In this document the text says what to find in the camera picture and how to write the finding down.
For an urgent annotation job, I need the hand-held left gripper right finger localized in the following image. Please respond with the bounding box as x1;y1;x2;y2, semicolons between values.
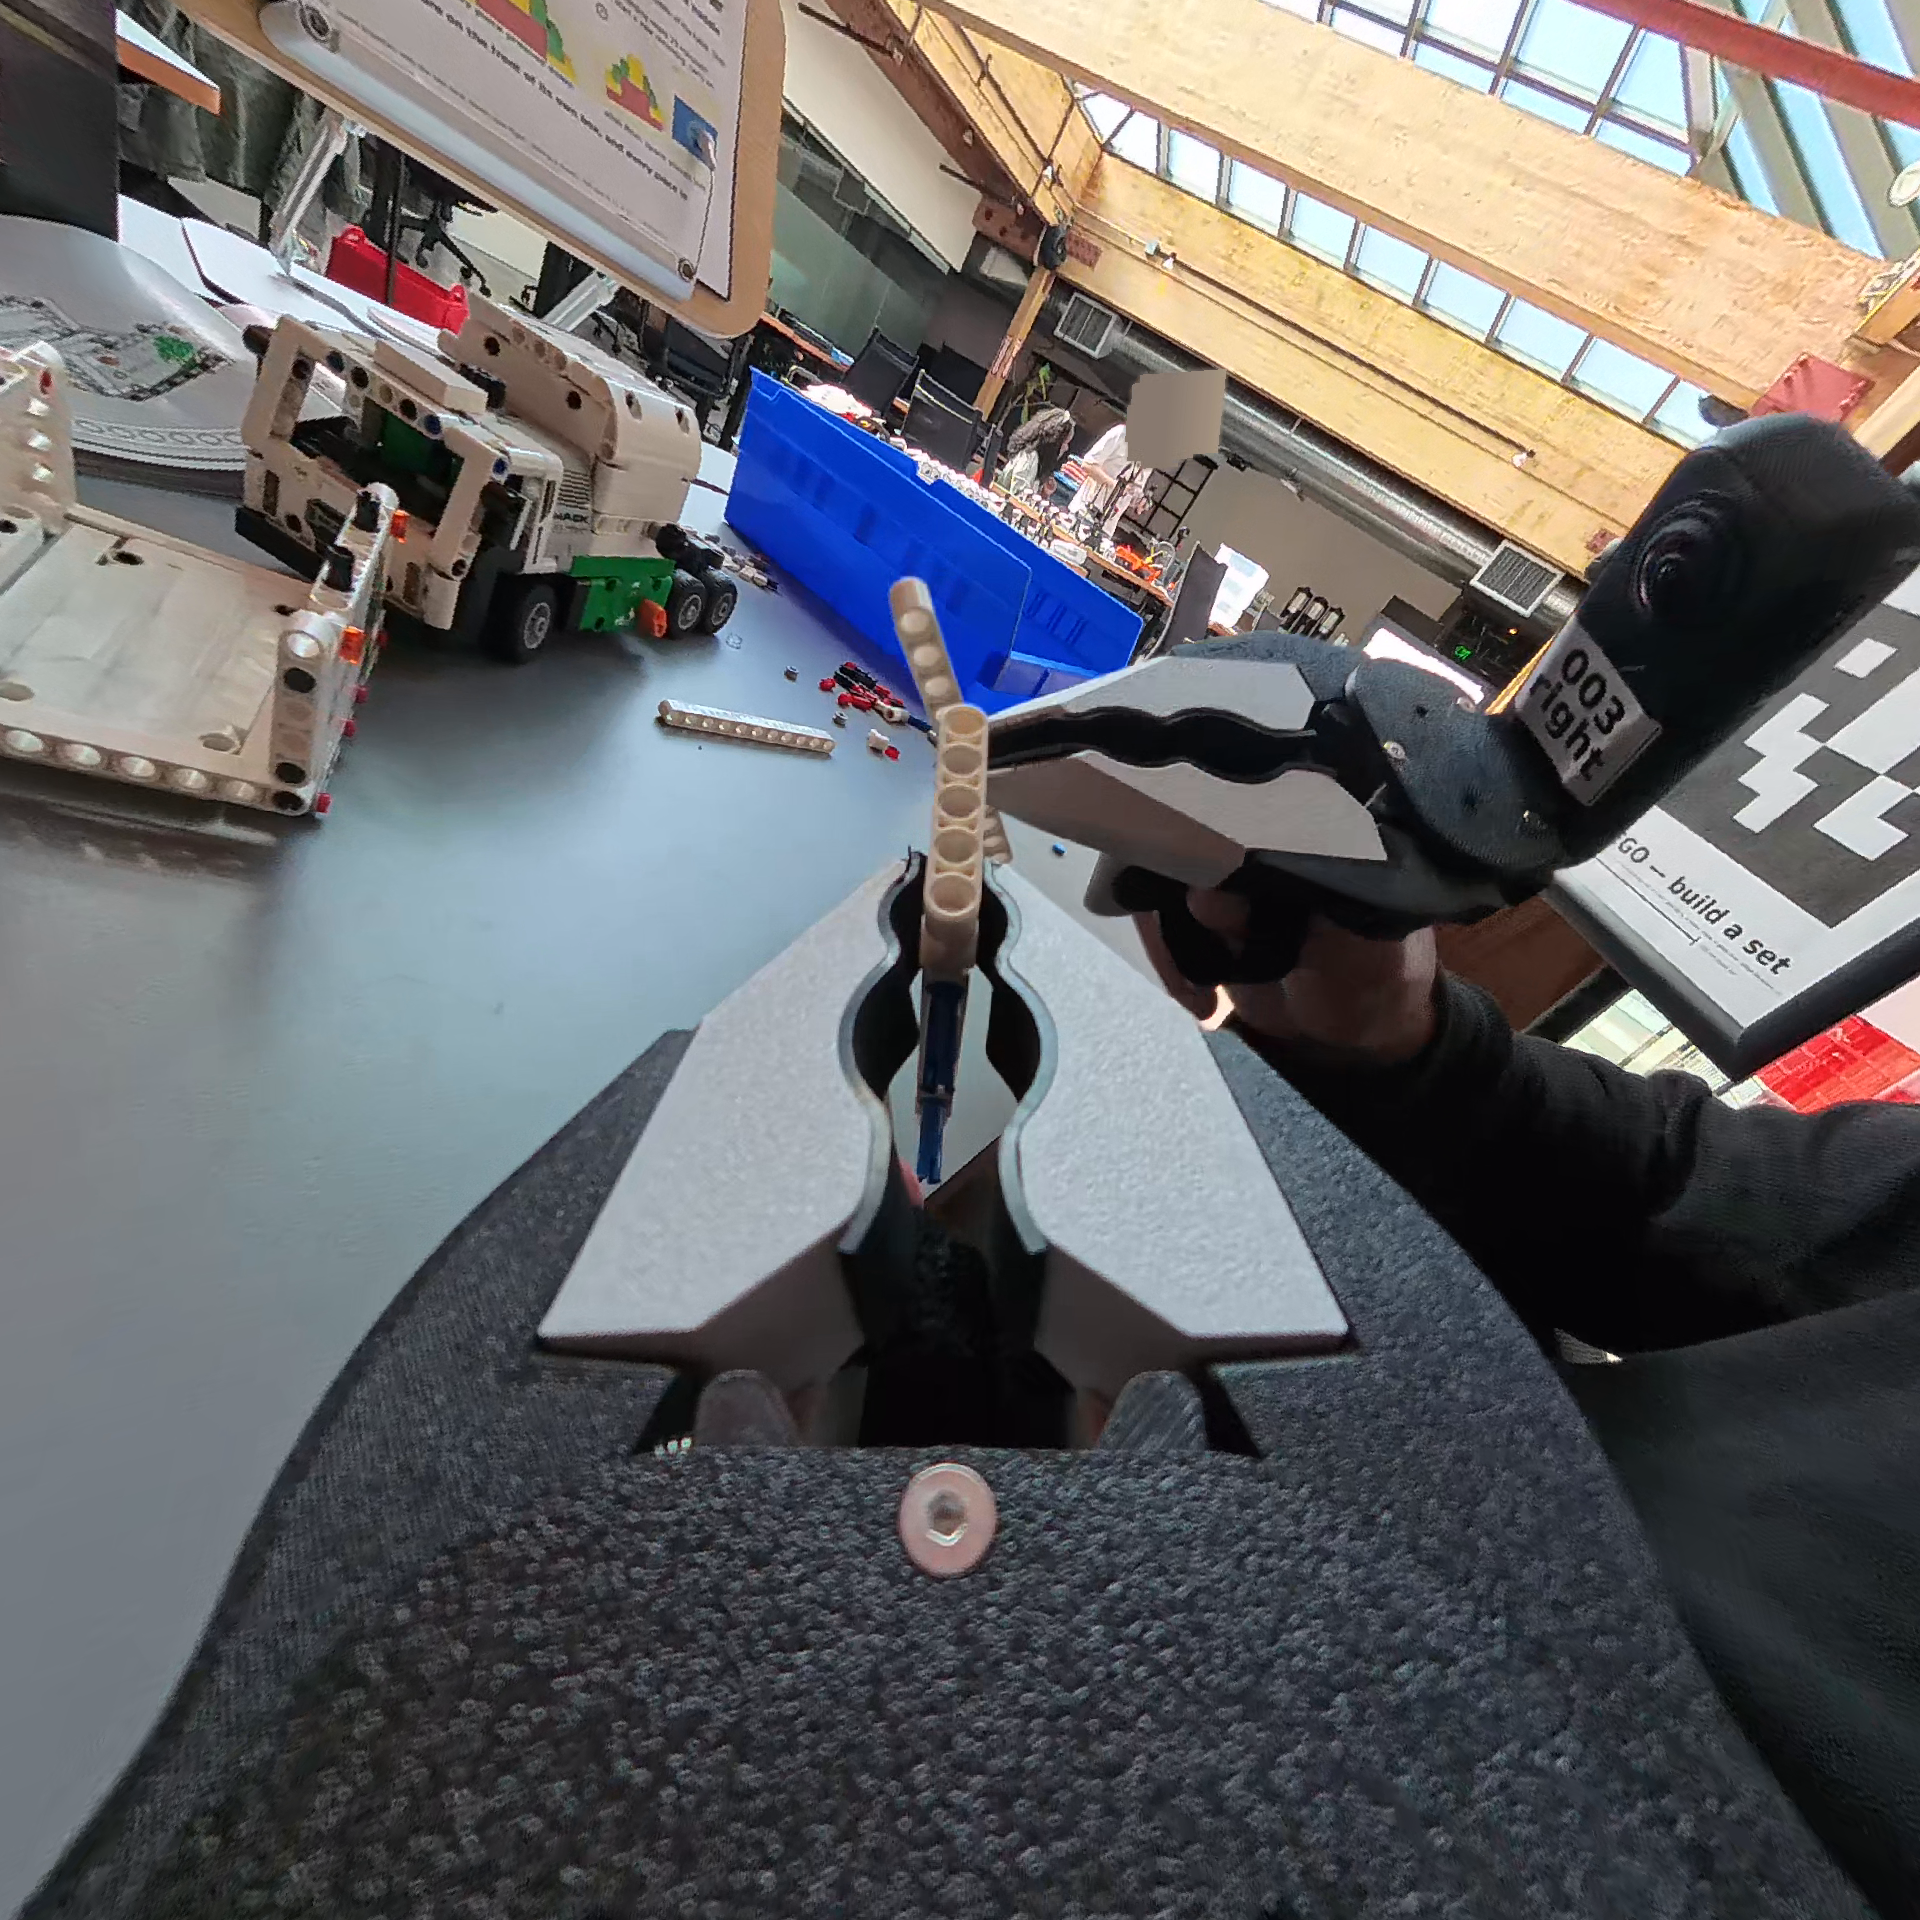
977;863;1353;1399

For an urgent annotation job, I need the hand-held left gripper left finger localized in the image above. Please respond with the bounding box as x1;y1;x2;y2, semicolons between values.
534;857;923;1391

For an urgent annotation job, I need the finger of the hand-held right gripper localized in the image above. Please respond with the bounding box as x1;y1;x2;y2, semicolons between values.
982;743;1391;922
985;657;1326;771

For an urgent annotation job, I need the white lego beam with holes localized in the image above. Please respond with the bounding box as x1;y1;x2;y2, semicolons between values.
886;577;1017;981

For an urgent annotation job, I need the person's right forearm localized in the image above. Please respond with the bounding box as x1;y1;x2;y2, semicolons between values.
1235;971;1920;1359

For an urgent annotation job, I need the pile of small lego pieces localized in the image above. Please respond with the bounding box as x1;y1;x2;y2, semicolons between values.
779;657;963;762

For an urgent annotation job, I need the long white lego beam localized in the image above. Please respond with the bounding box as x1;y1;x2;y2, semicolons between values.
656;694;838;759

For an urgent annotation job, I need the white and green lego truck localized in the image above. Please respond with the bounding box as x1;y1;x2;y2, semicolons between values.
235;291;741;666

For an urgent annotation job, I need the white lego trailer platform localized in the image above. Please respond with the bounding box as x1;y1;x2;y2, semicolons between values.
0;341;408;821

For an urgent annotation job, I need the lego instruction booklet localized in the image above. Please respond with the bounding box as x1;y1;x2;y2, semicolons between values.
0;282;290;484

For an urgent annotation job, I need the person's right hand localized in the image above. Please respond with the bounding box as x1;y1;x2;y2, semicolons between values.
1134;885;1443;1070

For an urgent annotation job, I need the blue plastic bin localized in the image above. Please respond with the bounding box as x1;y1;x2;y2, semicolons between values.
721;366;1145;719

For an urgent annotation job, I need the black framed tag sign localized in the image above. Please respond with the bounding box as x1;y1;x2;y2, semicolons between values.
1542;463;1920;1081

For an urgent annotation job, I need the black office chair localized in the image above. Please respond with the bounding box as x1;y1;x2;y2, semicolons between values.
895;371;993;470

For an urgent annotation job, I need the red storage bin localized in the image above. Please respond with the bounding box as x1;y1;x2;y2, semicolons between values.
1743;1010;1920;1115

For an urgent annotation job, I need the person's torso in black clothing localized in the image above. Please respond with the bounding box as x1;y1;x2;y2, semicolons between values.
1558;1290;1920;1920

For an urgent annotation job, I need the instruction sheet on wooden board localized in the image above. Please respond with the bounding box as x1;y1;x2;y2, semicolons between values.
175;0;787;341

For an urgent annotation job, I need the red plastic box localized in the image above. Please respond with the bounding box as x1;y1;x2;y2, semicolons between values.
325;223;471;337

